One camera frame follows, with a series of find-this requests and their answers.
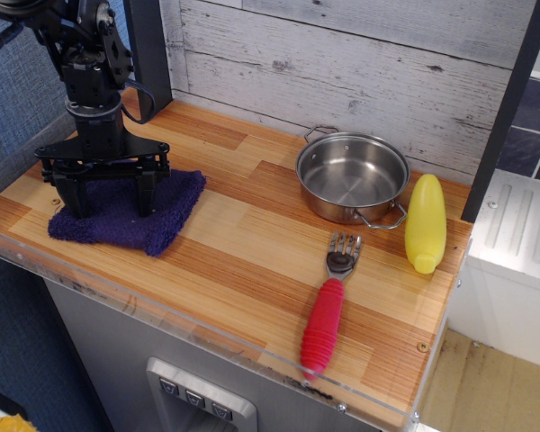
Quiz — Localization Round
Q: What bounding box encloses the stainless steel pot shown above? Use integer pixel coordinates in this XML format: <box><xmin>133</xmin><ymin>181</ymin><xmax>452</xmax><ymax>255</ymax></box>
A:
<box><xmin>295</xmin><ymin>125</ymin><xmax>410</xmax><ymax>230</ymax></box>

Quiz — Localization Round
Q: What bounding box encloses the clear acrylic front guard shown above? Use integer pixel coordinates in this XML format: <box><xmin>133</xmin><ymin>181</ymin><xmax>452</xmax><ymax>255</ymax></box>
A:
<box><xmin>0</xmin><ymin>224</ymin><xmax>422</xmax><ymax>424</ymax></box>

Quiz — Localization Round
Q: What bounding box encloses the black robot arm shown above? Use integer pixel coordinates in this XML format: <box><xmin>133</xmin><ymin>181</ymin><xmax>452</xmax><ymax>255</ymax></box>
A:
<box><xmin>0</xmin><ymin>1</ymin><xmax>170</xmax><ymax>218</ymax></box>

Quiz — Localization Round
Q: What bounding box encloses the white ribbed side unit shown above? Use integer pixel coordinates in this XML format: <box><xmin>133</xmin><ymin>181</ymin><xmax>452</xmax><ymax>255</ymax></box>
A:
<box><xmin>448</xmin><ymin>170</ymin><xmax>540</xmax><ymax>365</ymax></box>

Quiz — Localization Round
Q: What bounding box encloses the fork with red handle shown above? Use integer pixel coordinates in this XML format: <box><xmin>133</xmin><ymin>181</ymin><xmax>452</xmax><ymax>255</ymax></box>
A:
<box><xmin>300</xmin><ymin>232</ymin><xmax>362</xmax><ymax>382</ymax></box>

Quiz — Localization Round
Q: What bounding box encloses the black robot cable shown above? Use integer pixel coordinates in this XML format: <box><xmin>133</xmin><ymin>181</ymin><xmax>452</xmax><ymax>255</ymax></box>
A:
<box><xmin>119</xmin><ymin>80</ymin><xmax>157</xmax><ymax>126</ymax></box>

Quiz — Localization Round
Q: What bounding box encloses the yellow object at corner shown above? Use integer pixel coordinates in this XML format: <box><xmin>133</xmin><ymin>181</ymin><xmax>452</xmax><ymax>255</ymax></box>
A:
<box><xmin>0</xmin><ymin>415</ymin><xmax>38</xmax><ymax>432</ymax></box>

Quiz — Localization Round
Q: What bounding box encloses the dark right upright post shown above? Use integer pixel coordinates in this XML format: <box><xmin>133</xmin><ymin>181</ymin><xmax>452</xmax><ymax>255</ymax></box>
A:
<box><xmin>461</xmin><ymin>0</ymin><xmax>540</xmax><ymax>223</ymax></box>

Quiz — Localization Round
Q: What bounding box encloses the dark upright post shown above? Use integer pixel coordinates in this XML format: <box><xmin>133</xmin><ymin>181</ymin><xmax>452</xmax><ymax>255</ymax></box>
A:
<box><xmin>461</xmin><ymin>0</ymin><xmax>540</xmax><ymax>223</ymax></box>
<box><xmin>123</xmin><ymin>0</ymin><xmax>172</xmax><ymax>119</ymax></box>

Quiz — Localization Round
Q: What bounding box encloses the purple towel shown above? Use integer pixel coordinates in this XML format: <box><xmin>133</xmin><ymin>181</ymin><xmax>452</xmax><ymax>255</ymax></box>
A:
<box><xmin>48</xmin><ymin>169</ymin><xmax>207</xmax><ymax>257</ymax></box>

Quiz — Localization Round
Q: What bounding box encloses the dark left upright post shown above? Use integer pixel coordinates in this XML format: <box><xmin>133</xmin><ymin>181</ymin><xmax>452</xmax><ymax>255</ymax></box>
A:
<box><xmin>123</xmin><ymin>0</ymin><xmax>172</xmax><ymax>119</ymax></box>

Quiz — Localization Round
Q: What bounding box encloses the silver button dispenser panel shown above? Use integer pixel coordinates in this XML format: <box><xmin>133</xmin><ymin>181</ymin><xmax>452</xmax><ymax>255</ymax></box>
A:
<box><xmin>146</xmin><ymin>357</ymin><xmax>258</xmax><ymax>431</ymax></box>

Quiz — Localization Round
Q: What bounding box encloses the grey toy kitchen cabinet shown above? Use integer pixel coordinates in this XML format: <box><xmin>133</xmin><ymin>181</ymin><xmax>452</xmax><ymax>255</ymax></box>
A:
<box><xmin>47</xmin><ymin>279</ymin><xmax>417</xmax><ymax>431</ymax></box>

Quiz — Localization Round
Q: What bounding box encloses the yellow plastic corn toy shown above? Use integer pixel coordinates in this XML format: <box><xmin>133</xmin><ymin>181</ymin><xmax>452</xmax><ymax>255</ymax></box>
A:
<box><xmin>404</xmin><ymin>174</ymin><xmax>447</xmax><ymax>275</ymax></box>

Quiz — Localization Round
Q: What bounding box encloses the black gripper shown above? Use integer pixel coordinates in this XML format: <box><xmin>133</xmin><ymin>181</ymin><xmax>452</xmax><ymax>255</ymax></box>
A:
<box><xmin>35</xmin><ymin>107</ymin><xmax>170</xmax><ymax>219</ymax></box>

